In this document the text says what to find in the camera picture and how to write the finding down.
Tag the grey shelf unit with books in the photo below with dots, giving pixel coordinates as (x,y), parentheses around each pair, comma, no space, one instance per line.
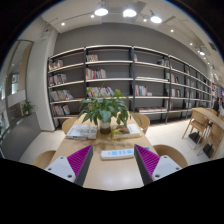
(150,70)

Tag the book with photo cover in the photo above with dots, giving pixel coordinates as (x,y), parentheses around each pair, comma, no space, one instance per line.
(126,130)

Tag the ceiling lights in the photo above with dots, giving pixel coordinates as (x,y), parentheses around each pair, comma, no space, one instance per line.
(129,12)

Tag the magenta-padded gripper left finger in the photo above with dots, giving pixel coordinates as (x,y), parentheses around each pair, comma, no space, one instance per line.
(63,166)

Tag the small potted floor plant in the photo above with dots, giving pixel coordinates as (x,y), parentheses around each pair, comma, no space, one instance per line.
(28,107)

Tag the green plant in white pot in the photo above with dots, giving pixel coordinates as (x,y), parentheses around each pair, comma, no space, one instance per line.
(105,111)

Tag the round-backed wooden chair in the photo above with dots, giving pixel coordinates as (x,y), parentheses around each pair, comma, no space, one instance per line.
(45,160)
(68,125)
(171,155)
(143,121)

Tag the white magazine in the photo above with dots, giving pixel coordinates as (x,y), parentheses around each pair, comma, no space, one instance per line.
(81,132)

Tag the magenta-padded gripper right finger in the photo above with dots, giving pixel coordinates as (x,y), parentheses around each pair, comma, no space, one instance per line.
(163,165)

